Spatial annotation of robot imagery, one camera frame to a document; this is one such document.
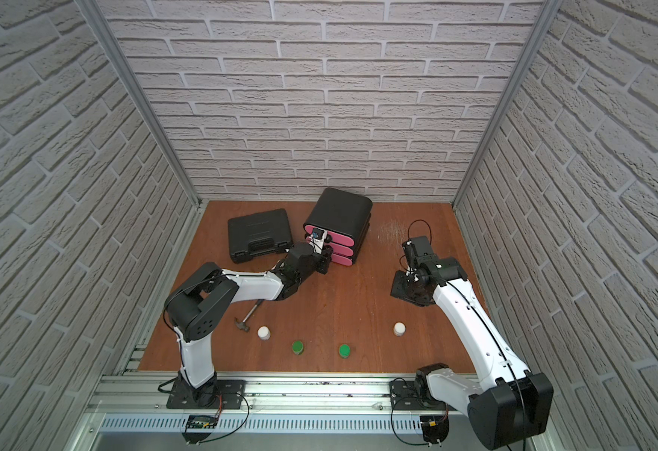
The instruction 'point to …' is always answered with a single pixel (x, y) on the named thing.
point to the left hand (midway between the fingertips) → (321, 240)
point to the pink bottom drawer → (340, 259)
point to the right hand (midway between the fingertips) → (403, 291)
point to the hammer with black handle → (243, 324)
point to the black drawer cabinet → (345, 216)
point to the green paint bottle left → (297, 348)
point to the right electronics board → (435, 428)
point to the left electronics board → (198, 427)
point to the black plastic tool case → (264, 232)
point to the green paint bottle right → (344, 350)
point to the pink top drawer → (335, 237)
